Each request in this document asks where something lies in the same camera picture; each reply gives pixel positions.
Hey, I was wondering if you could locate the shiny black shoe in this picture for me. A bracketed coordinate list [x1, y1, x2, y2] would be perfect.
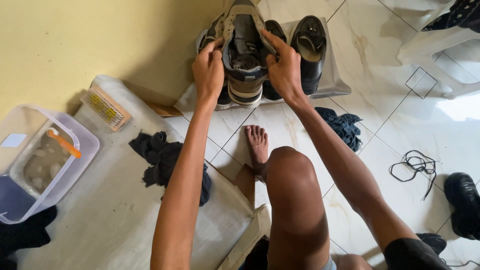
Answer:
[443, 172, 480, 241]
[415, 232, 448, 256]

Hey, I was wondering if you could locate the dark blue crumpled cloth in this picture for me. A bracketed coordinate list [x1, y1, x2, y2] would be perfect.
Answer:
[314, 107, 364, 153]

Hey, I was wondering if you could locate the dark grey rag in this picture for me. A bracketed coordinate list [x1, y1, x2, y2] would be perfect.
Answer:
[128, 130, 212, 207]

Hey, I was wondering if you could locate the brown cardboard piece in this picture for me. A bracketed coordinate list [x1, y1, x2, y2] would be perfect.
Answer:
[122, 80, 185, 118]

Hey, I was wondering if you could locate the person's black sleeve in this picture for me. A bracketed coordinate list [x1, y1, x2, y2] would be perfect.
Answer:
[383, 237, 453, 270]

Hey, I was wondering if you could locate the beige grey worn sneaker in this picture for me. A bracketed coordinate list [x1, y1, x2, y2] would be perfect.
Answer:
[221, 0, 279, 108]
[196, 13, 233, 110]

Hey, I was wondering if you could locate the orange toothbrush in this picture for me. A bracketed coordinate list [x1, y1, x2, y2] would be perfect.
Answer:
[46, 127, 82, 159]

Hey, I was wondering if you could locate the clear plastic water container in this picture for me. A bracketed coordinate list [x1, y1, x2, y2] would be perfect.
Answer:
[0, 104, 101, 225]

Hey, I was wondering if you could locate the person's left hand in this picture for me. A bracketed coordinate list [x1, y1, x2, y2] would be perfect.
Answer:
[191, 37, 226, 101]

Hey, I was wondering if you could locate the wooden scrubbing brush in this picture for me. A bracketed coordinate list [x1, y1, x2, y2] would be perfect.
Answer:
[80, 87, 133, 132]

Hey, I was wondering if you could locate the person's bare leg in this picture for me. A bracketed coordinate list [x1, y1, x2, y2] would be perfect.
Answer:
[244, 125, 338, 270]

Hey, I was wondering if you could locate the person's right hand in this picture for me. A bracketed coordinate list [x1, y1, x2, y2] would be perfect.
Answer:
[260, 29, 310, 106]

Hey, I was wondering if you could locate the dark spotted cloth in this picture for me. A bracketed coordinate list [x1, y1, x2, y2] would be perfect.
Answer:
[421, 0, 480, 34]

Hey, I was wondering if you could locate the black shoelace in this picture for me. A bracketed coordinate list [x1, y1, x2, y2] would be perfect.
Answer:
[440, 258, 480, 268]
[389, 149, 440, 202]

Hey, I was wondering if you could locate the white plastic chair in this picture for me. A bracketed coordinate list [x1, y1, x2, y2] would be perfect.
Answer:
[376, 0, 480, 100]

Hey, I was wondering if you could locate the white floor sheet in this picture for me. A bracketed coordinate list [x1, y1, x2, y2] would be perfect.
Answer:
[15, 74, 272, 270]

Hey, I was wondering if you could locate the black cloth heap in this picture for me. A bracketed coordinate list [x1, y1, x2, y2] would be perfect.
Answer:
[0, 204, 58, 270]

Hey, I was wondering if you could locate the black leather dress shoe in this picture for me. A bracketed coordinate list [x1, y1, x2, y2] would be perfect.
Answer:
[262, 19, 288, 101]
[290, 15, 328, 96]

